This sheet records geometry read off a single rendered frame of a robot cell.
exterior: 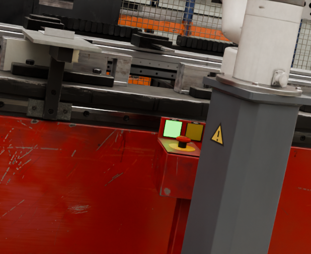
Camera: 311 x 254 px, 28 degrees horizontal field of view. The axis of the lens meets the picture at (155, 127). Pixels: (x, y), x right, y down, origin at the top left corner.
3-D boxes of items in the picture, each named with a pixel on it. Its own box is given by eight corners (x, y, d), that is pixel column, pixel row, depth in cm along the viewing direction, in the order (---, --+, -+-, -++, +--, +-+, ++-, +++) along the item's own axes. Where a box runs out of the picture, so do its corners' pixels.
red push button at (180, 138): (175, 150, 166) (177, 137, 166) (172, 146, 170) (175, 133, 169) (190, 152, 167) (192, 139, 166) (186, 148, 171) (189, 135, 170)
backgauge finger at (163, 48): (151, 53, 202) (154, 37, 202) (130, 44, 227) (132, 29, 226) (185, 58, 206) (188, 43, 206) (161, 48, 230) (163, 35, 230)
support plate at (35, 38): (32, 42, 160) (33, 39, 159) (21, 33, 184) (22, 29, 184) (101, 52, 166) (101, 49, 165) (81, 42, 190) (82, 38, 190)
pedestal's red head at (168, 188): (159, 196, 163) (171, 128, 160) (149, 178, 178) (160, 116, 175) (232, 204, 167) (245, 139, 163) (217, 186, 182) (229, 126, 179)
